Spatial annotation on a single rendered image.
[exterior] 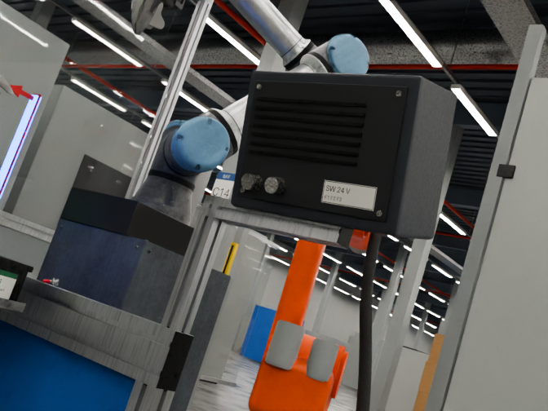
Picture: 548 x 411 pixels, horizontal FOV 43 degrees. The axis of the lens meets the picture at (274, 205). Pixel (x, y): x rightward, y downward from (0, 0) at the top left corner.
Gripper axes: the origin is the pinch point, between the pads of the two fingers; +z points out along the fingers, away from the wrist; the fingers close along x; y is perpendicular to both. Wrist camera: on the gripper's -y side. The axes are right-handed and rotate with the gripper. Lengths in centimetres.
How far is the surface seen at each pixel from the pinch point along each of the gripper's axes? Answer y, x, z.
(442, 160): -11, -83, 26
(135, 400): -16, -52, 68
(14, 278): -23, -26, 58
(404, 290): 997, 399, -93
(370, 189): -18, -79, 34
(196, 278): -15, -55, 49
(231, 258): 437, 318, -8
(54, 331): -16, -31, 63
